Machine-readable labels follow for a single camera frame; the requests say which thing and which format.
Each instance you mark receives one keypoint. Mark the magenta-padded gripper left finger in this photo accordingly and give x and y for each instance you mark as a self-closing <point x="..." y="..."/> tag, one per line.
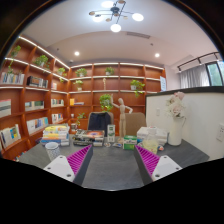
<point x="78" y="160"/>

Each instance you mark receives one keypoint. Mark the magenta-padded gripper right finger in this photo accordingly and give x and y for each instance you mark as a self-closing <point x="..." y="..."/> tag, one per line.
<point x="148" y="160"/>

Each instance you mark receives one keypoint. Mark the small colourful snack packet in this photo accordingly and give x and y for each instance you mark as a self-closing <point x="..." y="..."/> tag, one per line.
<point x="161" y="147"/>

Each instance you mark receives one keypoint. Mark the small green white box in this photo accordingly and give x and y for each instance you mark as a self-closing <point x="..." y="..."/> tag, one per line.
<point x="130" y="142"/>

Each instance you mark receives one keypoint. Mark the stack of dark books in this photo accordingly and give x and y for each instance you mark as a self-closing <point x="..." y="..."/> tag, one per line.
<point x="88" y="136"/>

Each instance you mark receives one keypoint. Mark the white patterned cup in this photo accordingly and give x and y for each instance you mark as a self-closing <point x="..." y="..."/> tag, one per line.
<point x="52" y="150"/>

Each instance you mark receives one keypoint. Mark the stack of white tissue packs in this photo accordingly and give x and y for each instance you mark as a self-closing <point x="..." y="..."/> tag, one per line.
<point x="163" y="135"/>

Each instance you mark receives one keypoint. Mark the small flat patterned packet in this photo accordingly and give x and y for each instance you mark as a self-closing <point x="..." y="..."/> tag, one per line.
<point x="107" y="144"/>
<point x="117" y="145"/>

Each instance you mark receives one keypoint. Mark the stack of colourful books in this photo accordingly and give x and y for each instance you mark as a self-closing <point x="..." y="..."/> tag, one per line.
<point x="55" y="135"/>

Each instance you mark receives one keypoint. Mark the white ceramic jug vase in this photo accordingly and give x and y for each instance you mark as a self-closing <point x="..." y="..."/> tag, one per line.
<point x="176" y="133"/>

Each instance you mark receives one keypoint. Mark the tall green white carton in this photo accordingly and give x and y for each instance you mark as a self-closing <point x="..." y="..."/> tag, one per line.
<point x="111" y="133"/>

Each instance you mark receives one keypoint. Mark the chair with dark jacket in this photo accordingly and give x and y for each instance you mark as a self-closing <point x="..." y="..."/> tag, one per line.
<point x="99" y="121"/>

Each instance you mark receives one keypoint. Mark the wooden artist mannequin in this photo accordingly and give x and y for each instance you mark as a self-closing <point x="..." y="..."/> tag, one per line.
<point x="122" y="115"/>

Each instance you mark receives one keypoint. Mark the pink white flower bouquet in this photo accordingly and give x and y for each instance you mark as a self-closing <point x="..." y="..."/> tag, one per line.
<point x="175" y="106"/>

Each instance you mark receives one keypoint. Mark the wooden shelf unit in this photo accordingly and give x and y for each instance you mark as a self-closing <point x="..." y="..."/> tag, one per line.
<point x="90" y="100"/>

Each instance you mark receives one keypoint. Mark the grey curtain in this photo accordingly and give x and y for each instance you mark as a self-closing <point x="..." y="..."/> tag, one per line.
<point x="195" y="76"/>

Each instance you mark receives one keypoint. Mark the round recessed ceiling light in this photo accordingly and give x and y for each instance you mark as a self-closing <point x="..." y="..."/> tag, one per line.
<point x="157" y="55"/>
<point x="77" y="53"/>

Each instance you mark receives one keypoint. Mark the window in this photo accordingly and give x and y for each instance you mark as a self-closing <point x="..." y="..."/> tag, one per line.
<point x="215" y="74"/>

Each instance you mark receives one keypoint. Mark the ceiling air vent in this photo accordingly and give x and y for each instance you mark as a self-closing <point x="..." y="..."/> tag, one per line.
<point x="138" y="35"/>

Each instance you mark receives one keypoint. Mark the branched ceiling lamp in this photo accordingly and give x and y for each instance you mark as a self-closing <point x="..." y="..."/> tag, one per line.
<point x="115" y="10"/>

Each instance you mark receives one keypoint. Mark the white wall switch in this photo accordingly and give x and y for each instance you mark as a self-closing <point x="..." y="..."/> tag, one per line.
<point x="157" y="111"/>

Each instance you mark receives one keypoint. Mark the white wall socket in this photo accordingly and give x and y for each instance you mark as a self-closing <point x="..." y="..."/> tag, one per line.
<point x="220" y="132"/>

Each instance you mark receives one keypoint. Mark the white wall poster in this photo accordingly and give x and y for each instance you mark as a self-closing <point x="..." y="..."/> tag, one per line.
<point x="163" y="83"/>

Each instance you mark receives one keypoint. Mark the black track light rail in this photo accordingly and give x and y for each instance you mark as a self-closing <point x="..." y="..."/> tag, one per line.
<point x="196" y="60"/>

